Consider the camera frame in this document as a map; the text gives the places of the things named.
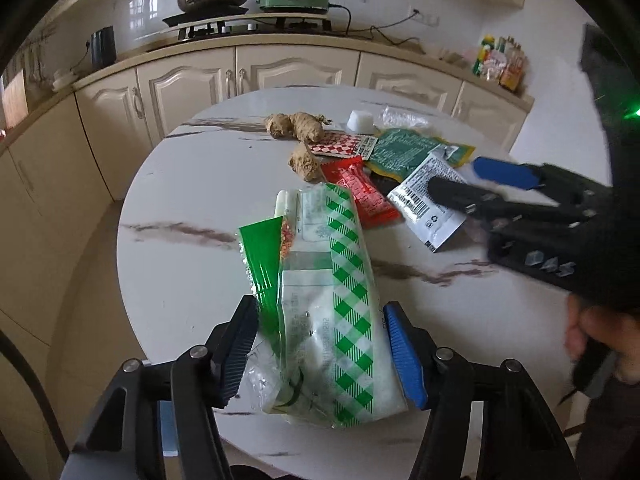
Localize dark green yellow-edged packet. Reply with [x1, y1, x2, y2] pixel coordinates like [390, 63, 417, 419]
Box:
[366, 127, 477, 182]

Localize large ginger root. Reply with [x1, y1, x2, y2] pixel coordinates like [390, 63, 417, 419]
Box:
[264, 111, 334, 144]

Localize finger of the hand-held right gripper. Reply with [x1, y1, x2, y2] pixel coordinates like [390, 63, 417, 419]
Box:
[471, 156, 568, 197]
[427, 175, 551, 228]

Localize person's right hand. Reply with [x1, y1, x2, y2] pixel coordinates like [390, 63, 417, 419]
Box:
[566, 295, 640, 386]

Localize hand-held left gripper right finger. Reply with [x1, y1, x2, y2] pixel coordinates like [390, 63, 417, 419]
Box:
[382, 302, 583, 480]

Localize cream lower cabinets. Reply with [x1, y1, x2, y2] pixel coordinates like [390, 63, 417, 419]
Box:
[0, 35, 536, 341]

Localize person's dark clothing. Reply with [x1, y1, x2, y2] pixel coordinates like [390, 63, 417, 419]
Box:
[575, 380, 640, 480]

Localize small white tub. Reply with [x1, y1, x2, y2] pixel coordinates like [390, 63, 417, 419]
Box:
[347, 109, 376, 134]

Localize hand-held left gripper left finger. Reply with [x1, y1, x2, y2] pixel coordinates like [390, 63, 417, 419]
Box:
[60, 295, 259, 480]

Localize red white checkered packet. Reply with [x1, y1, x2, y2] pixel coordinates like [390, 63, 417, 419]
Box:
[306, 132, 379, 162]

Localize glossy green wrapper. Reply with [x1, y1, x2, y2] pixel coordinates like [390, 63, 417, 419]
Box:
[237, 217, 287, 346]

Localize black gas stove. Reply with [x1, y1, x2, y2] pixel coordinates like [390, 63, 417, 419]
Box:
[162, 10, 334, 42]

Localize black power cable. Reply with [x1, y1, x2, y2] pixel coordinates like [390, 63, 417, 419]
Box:
[329, 3, 427, 54]

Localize clear crinkled plastic wrap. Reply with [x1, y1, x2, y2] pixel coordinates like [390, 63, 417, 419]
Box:
[379, 105, 429, 132]

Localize hanging utensil rack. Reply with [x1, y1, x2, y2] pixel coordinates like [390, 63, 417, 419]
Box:
[20, 25, 57, 82]

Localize white barcode packet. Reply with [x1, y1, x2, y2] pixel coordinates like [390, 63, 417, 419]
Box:
[387, 152, 469, 253]

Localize green checked plastic bag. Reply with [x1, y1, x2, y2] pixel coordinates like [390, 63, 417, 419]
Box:
[247, 182, 407, 429]

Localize small ginger piece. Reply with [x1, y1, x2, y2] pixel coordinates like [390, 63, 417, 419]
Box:
[288, 142, 322, 184]

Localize black electric kettle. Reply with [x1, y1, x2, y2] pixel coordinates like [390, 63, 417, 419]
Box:
[89, 26, 119, 71]

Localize wooden cutting board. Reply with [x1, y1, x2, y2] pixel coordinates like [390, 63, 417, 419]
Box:
[2, 67, 29, 129]

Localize round marble table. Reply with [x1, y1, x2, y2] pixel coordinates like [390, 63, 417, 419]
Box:
[117, 85, 591, 480]

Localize cluster of condiment bottles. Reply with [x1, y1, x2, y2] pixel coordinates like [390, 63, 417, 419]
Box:
[472, 34, 529, 94]

